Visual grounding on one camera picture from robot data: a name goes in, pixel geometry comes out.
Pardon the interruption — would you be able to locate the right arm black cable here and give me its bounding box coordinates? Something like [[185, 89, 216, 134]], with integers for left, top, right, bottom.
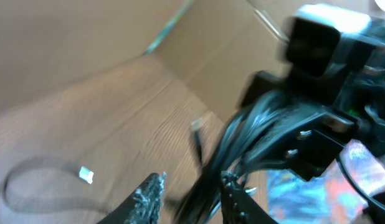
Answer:
[[335, 152, 385, 215]]

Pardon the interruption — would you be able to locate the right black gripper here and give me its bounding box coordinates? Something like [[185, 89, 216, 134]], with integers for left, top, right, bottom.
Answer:
[[240, 36, 385, 181]]

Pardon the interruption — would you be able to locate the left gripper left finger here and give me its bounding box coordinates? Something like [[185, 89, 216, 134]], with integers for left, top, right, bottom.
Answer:
[[97, 172, 166, 224]]

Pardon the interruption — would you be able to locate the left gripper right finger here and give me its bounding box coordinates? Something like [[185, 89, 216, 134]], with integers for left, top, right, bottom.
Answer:
[[219, 170, 277, 224]]

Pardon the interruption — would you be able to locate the black thin USB cable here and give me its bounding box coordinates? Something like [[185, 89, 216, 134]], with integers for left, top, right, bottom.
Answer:
[[0, 118, 206, 215]]

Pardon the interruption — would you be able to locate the cardboard box wall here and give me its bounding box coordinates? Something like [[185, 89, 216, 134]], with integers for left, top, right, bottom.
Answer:
[[0, 0, 385, 125]]

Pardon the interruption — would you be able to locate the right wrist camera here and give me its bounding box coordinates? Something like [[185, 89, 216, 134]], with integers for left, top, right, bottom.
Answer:
[[285, 4, 371, 77]]

